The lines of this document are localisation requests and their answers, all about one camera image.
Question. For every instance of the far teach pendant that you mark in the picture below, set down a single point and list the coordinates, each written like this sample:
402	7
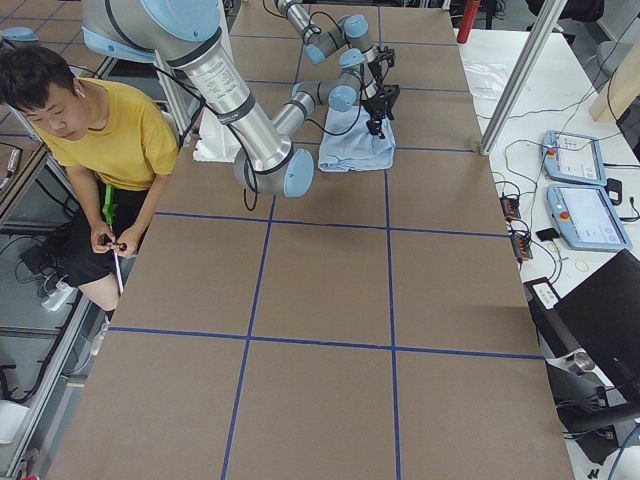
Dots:
573	158

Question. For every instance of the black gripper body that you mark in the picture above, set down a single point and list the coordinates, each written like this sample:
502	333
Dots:
374	106

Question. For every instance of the red cylinder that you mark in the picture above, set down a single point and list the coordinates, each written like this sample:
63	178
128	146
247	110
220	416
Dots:
467	21

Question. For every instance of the person in yellow shirt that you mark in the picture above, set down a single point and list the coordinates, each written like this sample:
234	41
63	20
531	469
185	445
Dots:
118	151

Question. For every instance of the white power strip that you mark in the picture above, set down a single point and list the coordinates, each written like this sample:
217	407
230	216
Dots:
58	296

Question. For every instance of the aluminium frame post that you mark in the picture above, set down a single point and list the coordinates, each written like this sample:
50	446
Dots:
537	38

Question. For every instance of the clear plastic bag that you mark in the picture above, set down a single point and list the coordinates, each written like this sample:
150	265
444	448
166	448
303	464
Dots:
486	79

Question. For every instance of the light blue button shirt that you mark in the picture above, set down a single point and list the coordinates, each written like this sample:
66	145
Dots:
348	145

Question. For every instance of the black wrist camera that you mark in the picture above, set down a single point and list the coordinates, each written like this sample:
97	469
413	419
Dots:
385	57
389	95

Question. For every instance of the near teach pendant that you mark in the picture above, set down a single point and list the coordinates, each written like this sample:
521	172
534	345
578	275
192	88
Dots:
586	219

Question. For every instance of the orange electronics board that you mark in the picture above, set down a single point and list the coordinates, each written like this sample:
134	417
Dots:
521	245
510	208

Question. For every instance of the black monitor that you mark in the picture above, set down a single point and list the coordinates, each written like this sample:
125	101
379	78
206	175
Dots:
600	316

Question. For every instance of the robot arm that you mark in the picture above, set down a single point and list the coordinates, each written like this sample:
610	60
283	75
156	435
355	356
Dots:
319	44
187	35

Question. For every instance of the teach pendant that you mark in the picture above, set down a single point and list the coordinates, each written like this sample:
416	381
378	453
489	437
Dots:
573	158
586	219

